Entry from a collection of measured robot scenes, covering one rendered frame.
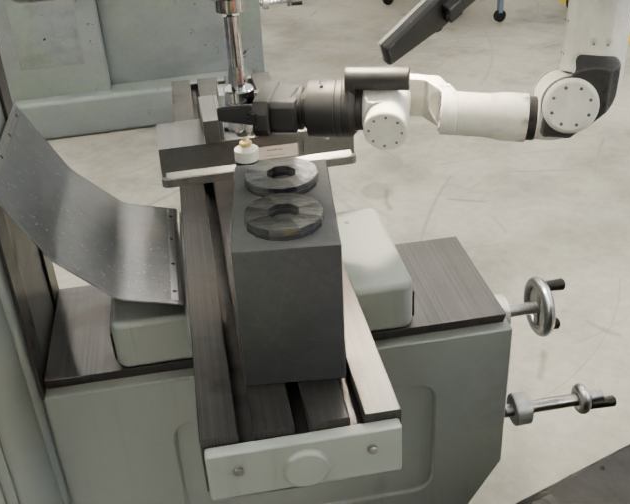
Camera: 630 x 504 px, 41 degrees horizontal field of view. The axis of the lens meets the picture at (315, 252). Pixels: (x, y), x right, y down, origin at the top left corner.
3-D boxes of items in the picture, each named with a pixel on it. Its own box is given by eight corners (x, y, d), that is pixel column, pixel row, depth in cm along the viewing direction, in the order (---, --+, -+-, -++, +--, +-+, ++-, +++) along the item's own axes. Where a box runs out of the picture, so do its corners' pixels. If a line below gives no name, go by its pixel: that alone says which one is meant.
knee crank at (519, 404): (606, 394, 160) (610, 370, 157) (621, 415, 155) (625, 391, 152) (497, 412, 158) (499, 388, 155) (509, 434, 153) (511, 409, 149)
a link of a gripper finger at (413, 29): (376, 36, 56) (444, -21, 56) (383, 65, 59) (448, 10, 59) (391, 49, 55) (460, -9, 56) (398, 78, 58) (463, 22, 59)
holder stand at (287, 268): (332, 278, 118) (326, 148, 107) (347, 379, 99) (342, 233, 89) (247, 285, 117) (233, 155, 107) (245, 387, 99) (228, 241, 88)
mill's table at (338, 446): (271, 99, 201) (268, 68, 197) (408, 473, 96) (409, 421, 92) (175, 110, 198) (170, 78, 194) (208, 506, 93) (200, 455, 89)
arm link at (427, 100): (370, 105, 133) (455, 110, 131) (364, 137, 126) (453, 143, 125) (371, 69, 128) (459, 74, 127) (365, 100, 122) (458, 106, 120)
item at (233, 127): (231, 121, 134) (227, 88, 131) (260, 121, 133) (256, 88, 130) (224, 132, 130) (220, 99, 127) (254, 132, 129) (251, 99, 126)
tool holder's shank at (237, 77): (230, 84, 130) (222, 12, 124) (250, 83, 129) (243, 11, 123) (226, 91, 127) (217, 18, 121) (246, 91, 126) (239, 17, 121)
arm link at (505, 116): (453, 131, 130) (579, 139, 128) (454, 144, 121) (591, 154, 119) (460, 62, 127) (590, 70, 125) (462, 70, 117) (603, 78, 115)
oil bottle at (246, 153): (260, 186, 144) (255, 126, 138) (263, 196, 140) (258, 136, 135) (237, 189, 143) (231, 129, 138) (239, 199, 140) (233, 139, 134)
